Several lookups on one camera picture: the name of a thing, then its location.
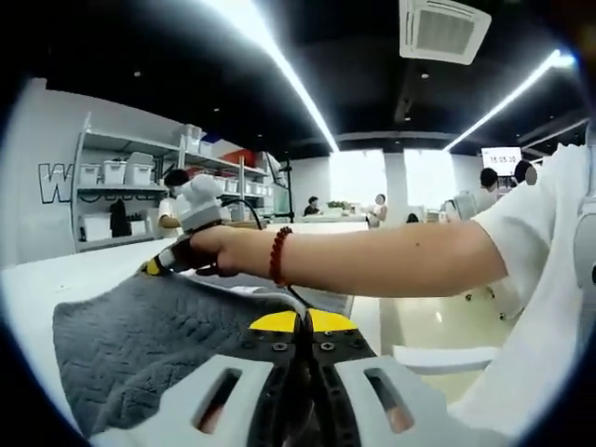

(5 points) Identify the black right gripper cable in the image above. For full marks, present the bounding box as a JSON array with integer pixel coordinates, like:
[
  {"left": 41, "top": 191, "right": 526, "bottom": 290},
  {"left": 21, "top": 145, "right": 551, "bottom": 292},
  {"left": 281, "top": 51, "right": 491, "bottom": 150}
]
[{"left": 217, "top": 198, "right": 265, "bottom": 232}]

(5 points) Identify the grey metal shelf rack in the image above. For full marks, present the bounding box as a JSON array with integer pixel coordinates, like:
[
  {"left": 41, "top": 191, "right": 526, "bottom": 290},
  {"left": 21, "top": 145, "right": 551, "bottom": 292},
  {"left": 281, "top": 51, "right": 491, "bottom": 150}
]
[{"left": 72, "top": 111, "right": 286, "bottom": 253}]

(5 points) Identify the person's right hand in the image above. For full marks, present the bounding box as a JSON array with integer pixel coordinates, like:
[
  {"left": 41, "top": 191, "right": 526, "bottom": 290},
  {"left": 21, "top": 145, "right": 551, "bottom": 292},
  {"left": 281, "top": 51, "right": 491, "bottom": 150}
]
[{"left": 174, "top": 226, "right": 277, "bottom": 278}]

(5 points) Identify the black bag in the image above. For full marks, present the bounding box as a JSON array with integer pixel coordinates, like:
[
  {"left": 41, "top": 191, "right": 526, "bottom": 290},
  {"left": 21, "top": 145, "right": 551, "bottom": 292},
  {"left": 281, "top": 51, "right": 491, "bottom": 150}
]
[{"left": 109, "top": 198, "right": 133, "bottom": 239}]

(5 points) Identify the black stand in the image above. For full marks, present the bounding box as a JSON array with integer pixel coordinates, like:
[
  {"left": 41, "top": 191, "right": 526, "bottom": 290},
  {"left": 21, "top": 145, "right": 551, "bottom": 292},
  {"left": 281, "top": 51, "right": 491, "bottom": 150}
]
[{"left": 278, "top": 159, "right": 297, "bottom": 224}]

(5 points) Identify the grey towel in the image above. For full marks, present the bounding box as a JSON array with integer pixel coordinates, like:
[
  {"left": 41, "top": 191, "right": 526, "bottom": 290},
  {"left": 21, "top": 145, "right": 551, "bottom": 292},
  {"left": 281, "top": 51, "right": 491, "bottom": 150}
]
[{"left": 51, "top": 272, "right": 308, "bottom": 439}]

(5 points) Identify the white wall display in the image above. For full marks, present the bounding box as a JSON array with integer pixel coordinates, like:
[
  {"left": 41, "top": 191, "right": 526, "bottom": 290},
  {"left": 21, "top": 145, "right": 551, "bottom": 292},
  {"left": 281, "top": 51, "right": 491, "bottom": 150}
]
[{"left": 481, "top": 145, "right": 523, "bottom": 170}]

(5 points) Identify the white low bench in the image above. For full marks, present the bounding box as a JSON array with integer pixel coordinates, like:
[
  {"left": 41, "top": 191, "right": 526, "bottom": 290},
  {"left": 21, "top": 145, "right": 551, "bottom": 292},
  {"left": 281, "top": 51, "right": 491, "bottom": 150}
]
[{"left": 393, "top": 344, "right": 501, "bottom": 374}]

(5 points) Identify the red bead bracelet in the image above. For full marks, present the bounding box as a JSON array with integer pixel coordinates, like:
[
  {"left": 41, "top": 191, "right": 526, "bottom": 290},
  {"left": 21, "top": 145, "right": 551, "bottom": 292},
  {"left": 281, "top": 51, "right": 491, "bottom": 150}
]
[{"left": 268, "top": 225, "right": 295, "bottom": 288}]

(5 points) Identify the long ceiling light strip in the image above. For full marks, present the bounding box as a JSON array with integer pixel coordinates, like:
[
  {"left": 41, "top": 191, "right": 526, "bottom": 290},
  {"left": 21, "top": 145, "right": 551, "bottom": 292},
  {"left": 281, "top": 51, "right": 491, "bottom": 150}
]
[{"left": 251, "top": 0, "right": 341, "bottom": 153}]

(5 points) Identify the short ceiling light strip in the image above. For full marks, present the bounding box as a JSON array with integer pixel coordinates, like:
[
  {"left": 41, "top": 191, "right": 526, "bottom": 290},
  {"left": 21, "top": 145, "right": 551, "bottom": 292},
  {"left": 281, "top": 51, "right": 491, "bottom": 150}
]
[{"left": 441, "top": 47, "right": 576, "bottom": 153}]

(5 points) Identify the row of white storage boxes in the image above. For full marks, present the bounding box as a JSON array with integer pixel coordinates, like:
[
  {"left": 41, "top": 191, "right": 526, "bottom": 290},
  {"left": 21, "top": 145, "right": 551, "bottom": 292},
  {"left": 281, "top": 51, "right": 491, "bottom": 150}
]
[{"left": 78, "top": 123, "right": 277, "bottom": 197}]

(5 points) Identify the white ceiling air conditioner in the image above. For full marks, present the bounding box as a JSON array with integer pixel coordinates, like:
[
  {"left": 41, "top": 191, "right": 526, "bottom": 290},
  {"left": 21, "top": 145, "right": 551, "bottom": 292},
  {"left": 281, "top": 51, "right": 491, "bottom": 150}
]
[{"left": 399, "top": 0, "right": 493, "bottom": 66}]

